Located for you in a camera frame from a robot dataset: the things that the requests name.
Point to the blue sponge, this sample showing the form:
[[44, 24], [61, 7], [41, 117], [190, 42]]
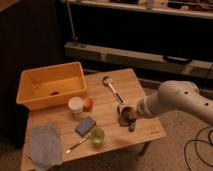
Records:
[[85, 126]]

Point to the black remote on shelf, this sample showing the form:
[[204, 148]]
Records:
[[180, 61]]

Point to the grey cloth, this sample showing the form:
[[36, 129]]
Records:
[[45, 147]]

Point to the dark brown cup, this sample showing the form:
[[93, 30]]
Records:
[[128, 114]]

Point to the yellow plastic tray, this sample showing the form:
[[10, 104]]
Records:
[[50, 86]]

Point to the wooden folding table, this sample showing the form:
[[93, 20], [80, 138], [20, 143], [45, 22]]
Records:
[[105, 114]]

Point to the white cup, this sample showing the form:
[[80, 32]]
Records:
[[75, 104]]

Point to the grey shelf rail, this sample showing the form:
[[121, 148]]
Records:
[[137, 59]]

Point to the green cucumber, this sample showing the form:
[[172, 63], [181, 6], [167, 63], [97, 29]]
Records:
[[132, 126]]

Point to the green translucent cup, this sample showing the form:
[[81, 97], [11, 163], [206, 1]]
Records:
[[97, 136]]

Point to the orange ball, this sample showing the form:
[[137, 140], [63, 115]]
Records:
[[87, 103]]

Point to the metal spoon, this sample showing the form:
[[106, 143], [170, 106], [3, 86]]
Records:
[[77, 144]]

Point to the metal pole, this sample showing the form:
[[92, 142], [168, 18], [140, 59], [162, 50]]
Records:
[[74, 37]]

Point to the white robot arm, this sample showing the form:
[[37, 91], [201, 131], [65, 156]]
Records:
[[176, 95]]

